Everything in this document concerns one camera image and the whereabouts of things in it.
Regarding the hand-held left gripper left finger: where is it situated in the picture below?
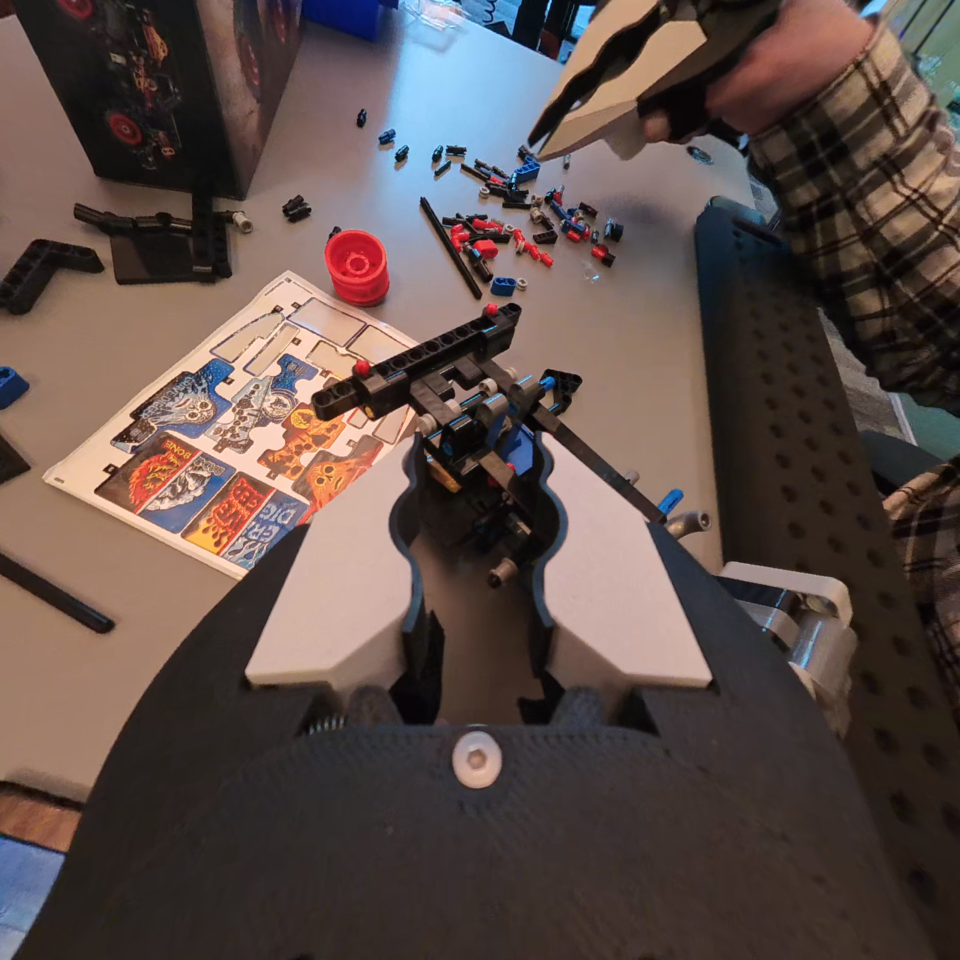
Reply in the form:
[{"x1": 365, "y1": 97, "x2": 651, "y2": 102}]
[{"x1": 244, "y1": 432, "x2": 445, "y2": 725}]

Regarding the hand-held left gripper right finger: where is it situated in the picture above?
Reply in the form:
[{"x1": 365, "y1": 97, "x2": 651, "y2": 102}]
[{"x1": 517, "y1": 431, "x2": 714, "y2": 723}]

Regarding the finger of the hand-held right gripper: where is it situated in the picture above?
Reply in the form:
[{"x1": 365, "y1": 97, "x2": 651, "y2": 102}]
[
  {"x1": 527, "y1": 0, "x2": 676, "y2": 147},
  {"x1": 536, "y1": 15, "x2": 710, "y2": 162}
]

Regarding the pile of small brick parts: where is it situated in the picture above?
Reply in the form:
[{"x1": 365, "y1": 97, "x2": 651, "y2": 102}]
[{"x1": 442, "y1": 142, "x2": 625, "y2": 265}]

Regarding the black brick chassis assembly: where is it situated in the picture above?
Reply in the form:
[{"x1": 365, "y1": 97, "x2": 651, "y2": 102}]
[{"x1": 312, "y1": 302, "x2": 712, "y2": 595}]

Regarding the person's right forearm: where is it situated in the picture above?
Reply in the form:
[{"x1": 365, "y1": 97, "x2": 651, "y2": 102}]
[{"x1": 746, "y1": 22, "x2": 960, "y2": 391}]

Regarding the grey desk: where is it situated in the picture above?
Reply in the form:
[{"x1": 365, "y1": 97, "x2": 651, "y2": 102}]
[{"x1": 0, "y1": 11, "x2": 759, "y2": 807}]

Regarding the person's right hand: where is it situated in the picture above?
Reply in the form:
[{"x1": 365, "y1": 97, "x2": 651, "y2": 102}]
[{"x1": 643, "y1": 0, "x2": 879, "y2": 145}]

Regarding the dark chair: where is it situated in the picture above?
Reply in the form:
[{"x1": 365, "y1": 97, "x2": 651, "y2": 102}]
[{"x1": 510, "y1": 0, "x2": 601, "y2": 63}]

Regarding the clear plastic bag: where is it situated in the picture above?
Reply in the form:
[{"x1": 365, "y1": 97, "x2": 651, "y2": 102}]
[{"x1": 416, "y1": 0, "x2": 485, "y2": 48}]

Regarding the sticker sheet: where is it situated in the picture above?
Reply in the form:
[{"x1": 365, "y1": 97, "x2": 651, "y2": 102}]
[{"x1": 42, "y1": 271, "x2": 421, "y2": 580}]

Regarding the black dimpled panel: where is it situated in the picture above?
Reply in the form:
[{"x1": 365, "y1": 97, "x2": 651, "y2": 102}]
[{"x1": 693, "y1": 196, "x2": 960, "y2": 960}]

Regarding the long black axle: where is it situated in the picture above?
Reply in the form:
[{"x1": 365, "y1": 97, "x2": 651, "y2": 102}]
[{"x1": 418, "y1": 196, "x2": 483, "y2": 301}]

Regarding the blue bin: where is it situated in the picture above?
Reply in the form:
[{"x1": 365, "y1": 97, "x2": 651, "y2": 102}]
[{"x1": 300, "y1": 0, "x2": 400, "y2": 25}]

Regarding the black rod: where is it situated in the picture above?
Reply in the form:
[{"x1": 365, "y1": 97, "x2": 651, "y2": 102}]
[{"x1": 0, "y1": 551, "x2": 116, "y2": 636}]

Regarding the black chair armrest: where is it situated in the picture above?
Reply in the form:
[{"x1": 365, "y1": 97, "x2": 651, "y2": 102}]
[{"x1": 862, "y1": 431, "x2": 946, "y2": 492}]

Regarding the person's plaid shirt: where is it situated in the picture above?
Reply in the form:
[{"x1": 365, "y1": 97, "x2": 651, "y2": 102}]
[{"x1": 881, "y1": 457, "x2": 960, "y2": 721}]

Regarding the red wheel rim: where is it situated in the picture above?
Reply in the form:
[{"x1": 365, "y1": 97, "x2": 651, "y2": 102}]
[{"x1": 324, "y1": 228, "x2": 393, "y2": 309}]

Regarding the black plate subassembly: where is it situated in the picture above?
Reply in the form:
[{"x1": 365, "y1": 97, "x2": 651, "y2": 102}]
[{"x1": 73, "y1": 191, "x2": 254, "y2": 285}]

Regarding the black angled beam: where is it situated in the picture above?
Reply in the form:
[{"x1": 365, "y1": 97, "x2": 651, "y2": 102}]
[{"x1": 0, "y1": 238, "x2": 106, "y2": 316}]

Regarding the dark toy truck box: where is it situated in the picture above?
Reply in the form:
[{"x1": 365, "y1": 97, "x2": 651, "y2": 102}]
[{"x1": 11, "y1": 0, "x2": 306, "y2": 201}]

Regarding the white and silver bracket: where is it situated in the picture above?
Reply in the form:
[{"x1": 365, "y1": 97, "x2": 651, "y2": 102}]
[{"x1": 716, "y1": 561, "x2": 858, "y2": 740}]

